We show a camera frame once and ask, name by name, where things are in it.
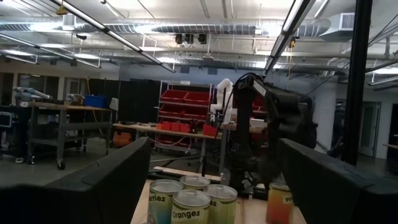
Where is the wooden top workbench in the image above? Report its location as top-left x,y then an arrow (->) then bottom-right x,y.
112,122 -> 229,175

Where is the Corn label tin can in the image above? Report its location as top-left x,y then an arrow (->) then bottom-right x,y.
179,175 -> 211,191

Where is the blue storage bin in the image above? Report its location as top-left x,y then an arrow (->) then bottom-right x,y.
83,95 -> 108,109

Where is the light wooden plank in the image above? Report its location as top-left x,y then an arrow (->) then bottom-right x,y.
151,166 -> 222,184

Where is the metal rack with red bins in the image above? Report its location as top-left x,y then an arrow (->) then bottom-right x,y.
157,80 -> 216,154

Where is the black rig frame post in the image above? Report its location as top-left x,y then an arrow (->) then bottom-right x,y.
341,0 -> 373,166

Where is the long ceiling light fixture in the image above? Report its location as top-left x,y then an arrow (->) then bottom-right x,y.
0,32 -> 102,69
262,0 -> 317,76
49,0 -> 177,74

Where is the silver spiral air duct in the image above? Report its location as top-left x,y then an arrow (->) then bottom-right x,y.
0,18 -> 332,37

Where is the Peaches label orange tin can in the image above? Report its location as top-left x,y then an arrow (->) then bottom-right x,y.
266,182 -> 295,224

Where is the Tomatoes label tin can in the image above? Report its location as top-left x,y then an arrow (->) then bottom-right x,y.
203,184 -> 239,224

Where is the white duct vent box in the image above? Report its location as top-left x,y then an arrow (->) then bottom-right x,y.
319,12 -> 356,42

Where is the orange bag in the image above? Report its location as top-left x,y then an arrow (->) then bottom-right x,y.
112,131 -> 134,147

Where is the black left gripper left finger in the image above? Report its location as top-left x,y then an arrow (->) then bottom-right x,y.
0,136 -> 152,224

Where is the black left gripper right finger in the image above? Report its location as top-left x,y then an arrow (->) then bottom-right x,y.
279,138 -> 398,224

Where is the glass door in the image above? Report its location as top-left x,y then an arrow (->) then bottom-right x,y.
358,101 -> 382,157

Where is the small monitor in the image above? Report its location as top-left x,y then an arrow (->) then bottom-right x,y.
0,111 -> 14,129

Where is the Berries label blue tin can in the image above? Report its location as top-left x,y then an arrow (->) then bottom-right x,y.
147,179 -> 185,224

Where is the Oranges label green tin can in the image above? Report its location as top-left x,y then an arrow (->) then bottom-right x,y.
170,189 -> 211,224

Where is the black partition wall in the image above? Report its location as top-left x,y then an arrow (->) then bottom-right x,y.
88,78 -> 162,124

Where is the yellow hanging power cord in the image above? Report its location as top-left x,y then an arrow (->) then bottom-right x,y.
287,36 -> 297,82
55,0 -> 68,16

